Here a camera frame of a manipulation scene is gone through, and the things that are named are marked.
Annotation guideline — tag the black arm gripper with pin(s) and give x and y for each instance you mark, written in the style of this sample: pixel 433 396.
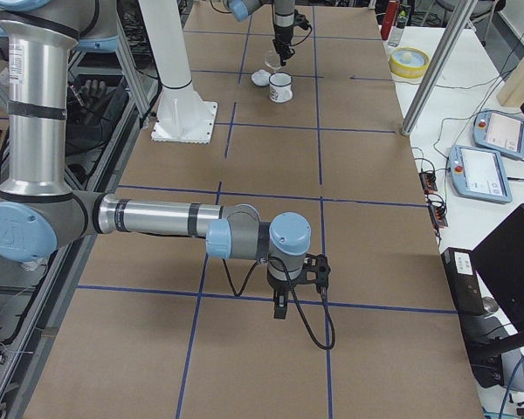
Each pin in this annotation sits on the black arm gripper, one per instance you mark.
pixel 281 288

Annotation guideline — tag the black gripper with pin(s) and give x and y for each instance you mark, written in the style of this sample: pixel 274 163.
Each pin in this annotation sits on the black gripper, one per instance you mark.
pixel 282 34

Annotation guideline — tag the white enamel mug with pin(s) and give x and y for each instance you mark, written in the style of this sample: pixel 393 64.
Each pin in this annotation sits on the white enamel mug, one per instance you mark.
pixel 280 85

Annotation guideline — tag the clear black capped bottle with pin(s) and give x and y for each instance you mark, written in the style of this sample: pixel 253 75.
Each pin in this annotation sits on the clear black capped bottle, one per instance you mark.
pixel 398 28

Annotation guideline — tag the red cylinder bottle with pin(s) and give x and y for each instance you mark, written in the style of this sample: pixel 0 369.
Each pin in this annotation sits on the red cylinder bottle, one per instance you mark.
pixel 390 14

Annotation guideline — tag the yellow rimmed blue bowl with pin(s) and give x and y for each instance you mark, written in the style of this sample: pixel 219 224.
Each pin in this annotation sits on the yellow rimmed blue bowl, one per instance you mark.
pixel 409 62

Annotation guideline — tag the near orange black connector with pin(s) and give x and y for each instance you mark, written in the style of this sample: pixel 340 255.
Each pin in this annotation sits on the near orange black connector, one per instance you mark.
pixel 437 211

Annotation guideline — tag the orange black connector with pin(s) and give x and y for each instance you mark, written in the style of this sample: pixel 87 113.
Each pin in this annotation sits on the orange black connector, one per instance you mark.
pixel 428 182
pixel 437 211

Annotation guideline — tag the black desktop computer box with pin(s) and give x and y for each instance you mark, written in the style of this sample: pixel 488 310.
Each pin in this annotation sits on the black desktop computer box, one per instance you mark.
pixel 463 282

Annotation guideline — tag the far orange black connector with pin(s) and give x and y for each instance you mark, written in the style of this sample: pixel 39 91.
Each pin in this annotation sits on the far orange black connector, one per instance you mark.
pixel 428 182

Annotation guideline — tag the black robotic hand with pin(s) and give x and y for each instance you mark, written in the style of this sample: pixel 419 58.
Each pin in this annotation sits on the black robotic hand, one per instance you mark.
pixel 88 102

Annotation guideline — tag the near grey teach pendant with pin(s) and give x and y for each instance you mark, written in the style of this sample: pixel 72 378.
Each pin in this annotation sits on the near grey teach pendant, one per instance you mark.
pixel 478 173

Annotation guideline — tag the grey teach pendant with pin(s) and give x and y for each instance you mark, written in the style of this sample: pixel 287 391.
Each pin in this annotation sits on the grey teach pendant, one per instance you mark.
pixel 478 173
pixel 501 132

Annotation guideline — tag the far grey teach pendant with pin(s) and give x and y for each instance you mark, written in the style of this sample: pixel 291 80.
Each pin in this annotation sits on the far grey teach pendant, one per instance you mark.
pixel 501 132

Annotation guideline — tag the black computer monitor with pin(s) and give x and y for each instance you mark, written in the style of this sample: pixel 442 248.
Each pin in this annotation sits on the black computer monitor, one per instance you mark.
pixel 499 260

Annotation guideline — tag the wooden plank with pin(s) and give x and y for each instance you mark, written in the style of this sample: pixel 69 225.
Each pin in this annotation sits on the wooden plank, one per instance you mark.
pixel 512 93

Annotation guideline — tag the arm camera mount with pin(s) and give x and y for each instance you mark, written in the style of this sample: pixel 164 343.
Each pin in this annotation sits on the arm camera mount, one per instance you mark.
pixel 315 271

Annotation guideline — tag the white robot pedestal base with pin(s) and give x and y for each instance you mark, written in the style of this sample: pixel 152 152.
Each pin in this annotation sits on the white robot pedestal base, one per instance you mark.
pixel 182 115

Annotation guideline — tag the aluminium frame post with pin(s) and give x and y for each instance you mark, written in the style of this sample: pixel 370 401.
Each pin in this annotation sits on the aluminium frame post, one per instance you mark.
pixel 450 37

